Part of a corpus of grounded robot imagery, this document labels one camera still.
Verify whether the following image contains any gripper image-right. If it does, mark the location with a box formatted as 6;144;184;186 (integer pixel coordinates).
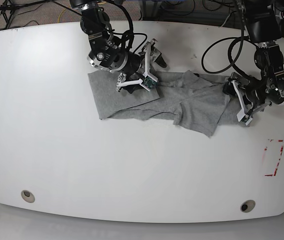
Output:
243;85;266;106

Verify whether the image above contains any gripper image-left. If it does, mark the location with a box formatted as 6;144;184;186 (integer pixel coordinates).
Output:
124;53;168;94

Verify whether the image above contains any grey T-shirt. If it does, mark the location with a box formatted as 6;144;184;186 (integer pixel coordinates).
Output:
88;70;245;137

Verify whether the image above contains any black robot arm image-left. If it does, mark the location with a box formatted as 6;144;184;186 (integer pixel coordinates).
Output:
70;0;167;93

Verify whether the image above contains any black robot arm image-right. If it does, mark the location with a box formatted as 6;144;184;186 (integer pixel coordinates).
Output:
214;0;284;109

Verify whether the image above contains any red tape rectangle marking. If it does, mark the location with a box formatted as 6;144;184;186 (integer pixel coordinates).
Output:
262;139;284;177

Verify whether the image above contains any black tripod stand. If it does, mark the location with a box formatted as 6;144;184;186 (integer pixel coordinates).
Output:
0;0;50;30

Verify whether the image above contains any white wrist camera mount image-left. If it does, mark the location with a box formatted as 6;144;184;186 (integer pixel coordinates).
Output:
114;38;161;92

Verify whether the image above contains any white wrist camera mount image-right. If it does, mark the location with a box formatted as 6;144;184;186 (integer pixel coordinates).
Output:
225;77;272;126

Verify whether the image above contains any yellow cable on floor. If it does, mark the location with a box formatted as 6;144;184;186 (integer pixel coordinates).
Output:
58;0;109;24

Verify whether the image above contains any right table cable grommet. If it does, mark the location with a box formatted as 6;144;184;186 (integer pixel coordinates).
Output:
240;199;255;213

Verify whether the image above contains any table cable grommet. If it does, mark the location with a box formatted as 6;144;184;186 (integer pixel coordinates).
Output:
21;190;35;204
240;199;255;213

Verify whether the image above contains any left table cable grommet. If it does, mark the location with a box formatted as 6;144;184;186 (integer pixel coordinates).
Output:
21;190;35;204

